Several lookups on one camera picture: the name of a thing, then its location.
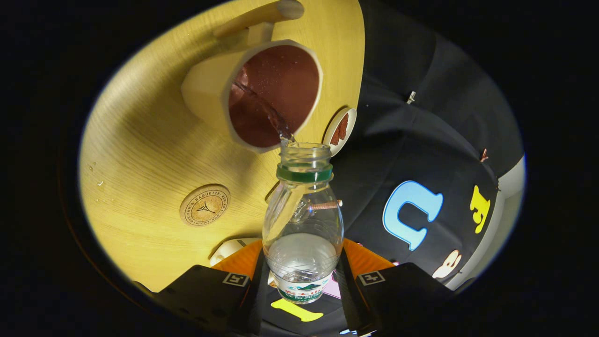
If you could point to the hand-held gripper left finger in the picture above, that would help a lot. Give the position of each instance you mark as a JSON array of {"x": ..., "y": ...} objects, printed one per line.
[{"x": 206, "y": 295}]

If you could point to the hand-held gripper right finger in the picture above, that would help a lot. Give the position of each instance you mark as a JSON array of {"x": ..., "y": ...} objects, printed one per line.
[{"x": 402, "y": 295}]

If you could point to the round wooden coaster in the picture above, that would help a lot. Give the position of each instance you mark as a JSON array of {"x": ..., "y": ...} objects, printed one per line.
[{"x": 204, "y": 205}]

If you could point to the clear plastic juice bottle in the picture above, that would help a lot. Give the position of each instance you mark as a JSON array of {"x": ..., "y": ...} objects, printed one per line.
[{"x": 303, "y": 220}]

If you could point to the beige cup with maroon inside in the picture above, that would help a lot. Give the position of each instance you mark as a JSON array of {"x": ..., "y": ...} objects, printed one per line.
[{"x": 206, "y": 89}]

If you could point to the white toaster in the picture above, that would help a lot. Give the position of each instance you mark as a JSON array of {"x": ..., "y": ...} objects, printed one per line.
[{"x": 227, "y": 248}]

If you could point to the black backdrop cloth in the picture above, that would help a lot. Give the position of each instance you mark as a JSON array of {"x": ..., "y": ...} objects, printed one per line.
[{"x": 421, "y": 140}]

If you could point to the pink clip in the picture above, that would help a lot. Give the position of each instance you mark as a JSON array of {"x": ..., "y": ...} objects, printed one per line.
[{"x": 484, "y": 155}]

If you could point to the wooden table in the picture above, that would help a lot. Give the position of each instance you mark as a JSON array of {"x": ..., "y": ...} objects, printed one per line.
[{"x": 140, "y": 140}]

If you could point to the brown sausage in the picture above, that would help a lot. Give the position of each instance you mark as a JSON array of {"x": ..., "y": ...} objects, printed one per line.
[
  {"x": 336, "y": 136},
  {"x": 344, "y": 126}
]

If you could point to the white round plate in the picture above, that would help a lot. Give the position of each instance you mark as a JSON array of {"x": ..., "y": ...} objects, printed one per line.
[{"x": 333, "y": 126}]

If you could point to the silver clip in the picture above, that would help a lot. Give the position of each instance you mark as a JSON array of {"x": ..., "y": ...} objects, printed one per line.
[{"x": 411, "y": 97}]

